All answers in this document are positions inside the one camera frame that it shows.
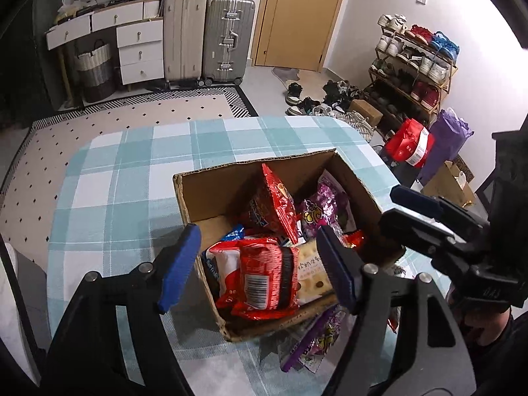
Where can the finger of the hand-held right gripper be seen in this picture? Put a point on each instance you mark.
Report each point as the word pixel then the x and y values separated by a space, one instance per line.
pixel 412 200
pixel 408 227

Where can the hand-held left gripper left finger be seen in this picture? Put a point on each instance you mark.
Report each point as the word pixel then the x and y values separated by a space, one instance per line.
pixel 179 268

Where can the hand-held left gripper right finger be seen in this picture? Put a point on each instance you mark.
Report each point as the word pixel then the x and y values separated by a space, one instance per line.
pixel 336 272

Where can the cream cracker packet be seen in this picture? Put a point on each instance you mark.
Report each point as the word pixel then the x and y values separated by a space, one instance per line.
pixel 309 272

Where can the small red snack packet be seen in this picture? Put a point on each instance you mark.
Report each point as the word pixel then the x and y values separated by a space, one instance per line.
pixel 354 241

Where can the red and white snack packet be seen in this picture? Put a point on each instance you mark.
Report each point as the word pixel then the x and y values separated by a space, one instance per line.
pixel 222 266

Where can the blue snack packet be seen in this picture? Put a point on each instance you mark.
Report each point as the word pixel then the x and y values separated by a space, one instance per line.
pixel 233 233

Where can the purple snack packet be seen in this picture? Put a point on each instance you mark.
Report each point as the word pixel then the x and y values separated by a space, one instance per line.
pixel 321 210
pixel 317 338

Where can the red packet with black band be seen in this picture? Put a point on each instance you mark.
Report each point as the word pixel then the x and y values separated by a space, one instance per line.
pixel 260 272

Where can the red packet with blue logo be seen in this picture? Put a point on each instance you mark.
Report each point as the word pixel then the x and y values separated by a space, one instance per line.
pixel 272 202

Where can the brown paper bag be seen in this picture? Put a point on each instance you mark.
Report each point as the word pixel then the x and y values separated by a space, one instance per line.
pixel 447 187

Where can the red shopping bag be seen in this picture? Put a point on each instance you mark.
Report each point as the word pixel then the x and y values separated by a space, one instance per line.
pixel 408 144

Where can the purple gift bag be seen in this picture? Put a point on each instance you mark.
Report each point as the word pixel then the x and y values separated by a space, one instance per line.
pixel 447 144

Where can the teal checked tablecloth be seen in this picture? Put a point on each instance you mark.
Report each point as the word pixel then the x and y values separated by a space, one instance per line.
pixel 123 198

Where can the small brown cardboard box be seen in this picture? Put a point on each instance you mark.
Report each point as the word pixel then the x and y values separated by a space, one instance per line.
pixel 365 111

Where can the wooden shoe rack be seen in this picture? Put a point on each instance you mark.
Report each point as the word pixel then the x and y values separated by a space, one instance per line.
pixel 412 90

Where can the pile of shoes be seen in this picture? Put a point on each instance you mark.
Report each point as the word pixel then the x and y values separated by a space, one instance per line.
pixel 330 103

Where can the person's dark jacket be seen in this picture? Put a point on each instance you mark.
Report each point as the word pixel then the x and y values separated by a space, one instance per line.
pixel 507 363

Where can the rows of shelved sneakers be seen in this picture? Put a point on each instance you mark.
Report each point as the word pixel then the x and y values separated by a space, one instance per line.
pixel 416 62

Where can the beige dotted rug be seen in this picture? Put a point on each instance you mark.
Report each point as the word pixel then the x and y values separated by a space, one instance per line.
pixel 123 115

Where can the grey door mat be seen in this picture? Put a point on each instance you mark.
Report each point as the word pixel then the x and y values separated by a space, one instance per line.
pixel 286 74

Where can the wooden door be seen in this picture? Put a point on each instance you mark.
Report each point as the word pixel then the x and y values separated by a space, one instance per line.
pixel 297 20

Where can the grey white laundry basket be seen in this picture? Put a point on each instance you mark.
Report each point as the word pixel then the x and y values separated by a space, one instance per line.
pixel 95 70

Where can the beige suitcase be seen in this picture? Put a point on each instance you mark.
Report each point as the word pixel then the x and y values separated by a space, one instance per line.
pixel 183 37

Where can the silver suitcase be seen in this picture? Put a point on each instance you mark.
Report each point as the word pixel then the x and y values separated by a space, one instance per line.
pixel 227 37

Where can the white drawer desk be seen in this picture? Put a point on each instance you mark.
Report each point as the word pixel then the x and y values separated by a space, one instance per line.
pixel 111 18

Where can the clear plastic bag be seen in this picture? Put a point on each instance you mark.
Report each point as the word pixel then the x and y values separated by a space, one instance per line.
pixel 68 8

